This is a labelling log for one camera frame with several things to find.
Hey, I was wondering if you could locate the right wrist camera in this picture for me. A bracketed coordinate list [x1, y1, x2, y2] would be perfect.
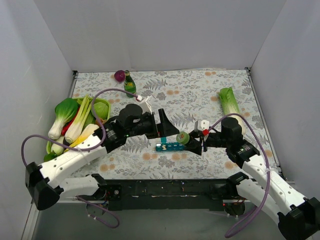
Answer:
[194, 120, 210, 133]

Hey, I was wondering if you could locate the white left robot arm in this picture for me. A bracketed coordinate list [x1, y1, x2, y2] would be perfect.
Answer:
[25, 104, 179, 211]

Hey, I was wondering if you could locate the round green cabbage toy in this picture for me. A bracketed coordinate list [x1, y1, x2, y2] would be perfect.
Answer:
[91, 102, 109, 120]

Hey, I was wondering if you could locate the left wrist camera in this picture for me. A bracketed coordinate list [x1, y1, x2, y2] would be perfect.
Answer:
[139, 96, 153, 114]

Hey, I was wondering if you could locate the teal weekly pill organizer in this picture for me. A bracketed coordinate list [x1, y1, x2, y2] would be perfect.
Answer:
[155, 137, 185, 152]

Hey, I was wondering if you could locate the brown mushroom toy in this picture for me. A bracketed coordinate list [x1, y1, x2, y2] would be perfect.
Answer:
[95, 118, 104, 125]

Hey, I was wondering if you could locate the bok choy toy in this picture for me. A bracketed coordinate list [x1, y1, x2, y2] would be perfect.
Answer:
[48, 98, 78, 140]

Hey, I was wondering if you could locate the red chili pepper toy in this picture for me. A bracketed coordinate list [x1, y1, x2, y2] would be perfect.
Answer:
[61, 108, 80, 136]

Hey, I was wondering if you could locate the green glass bottle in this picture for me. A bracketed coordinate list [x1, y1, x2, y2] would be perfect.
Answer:
[124, 70, 137, 98]

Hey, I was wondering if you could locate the green pill bottle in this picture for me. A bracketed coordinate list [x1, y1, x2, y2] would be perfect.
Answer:
[176, 131, 191, 146]

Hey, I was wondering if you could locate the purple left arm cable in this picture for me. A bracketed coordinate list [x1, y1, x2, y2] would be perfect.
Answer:
[21, 88, 142, 229]

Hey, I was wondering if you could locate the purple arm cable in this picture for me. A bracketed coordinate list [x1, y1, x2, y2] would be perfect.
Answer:
[21, 88, 142, 229]
[206, 112, 271, 238]

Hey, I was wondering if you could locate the green plastic basket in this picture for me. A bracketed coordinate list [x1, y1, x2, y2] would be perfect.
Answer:
[43, 96, 110, 162]

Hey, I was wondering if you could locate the celery stalks toy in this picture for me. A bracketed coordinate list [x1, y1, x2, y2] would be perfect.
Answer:
[64, 95, 92, 144]

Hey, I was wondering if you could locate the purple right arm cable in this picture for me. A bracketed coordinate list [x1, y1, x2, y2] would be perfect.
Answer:
[206, 112, 271, 238]

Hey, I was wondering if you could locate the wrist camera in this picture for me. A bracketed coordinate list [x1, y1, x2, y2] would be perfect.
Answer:
[139, 96, 153, 114]
[194, 120, 210, 133]

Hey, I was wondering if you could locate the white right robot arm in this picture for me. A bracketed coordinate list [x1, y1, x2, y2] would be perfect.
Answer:
[176, 116, 320, 240]

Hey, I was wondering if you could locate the small white green vegetable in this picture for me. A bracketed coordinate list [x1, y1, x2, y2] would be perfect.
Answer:
[51, 136, 65, 156]

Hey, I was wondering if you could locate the napa cabbage on table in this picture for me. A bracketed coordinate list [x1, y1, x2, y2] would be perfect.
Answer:
[217, 86, 247, 136]

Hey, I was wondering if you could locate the yellow white cabbage toy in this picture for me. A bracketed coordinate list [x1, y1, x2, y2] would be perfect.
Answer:
[70, 123, 99, 149]

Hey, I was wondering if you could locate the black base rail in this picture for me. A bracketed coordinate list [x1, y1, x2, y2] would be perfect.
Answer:
[82, 178, 241, 212]

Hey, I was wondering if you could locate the red onion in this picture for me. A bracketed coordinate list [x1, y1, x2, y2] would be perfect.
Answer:
[114, 70, 126, 83]

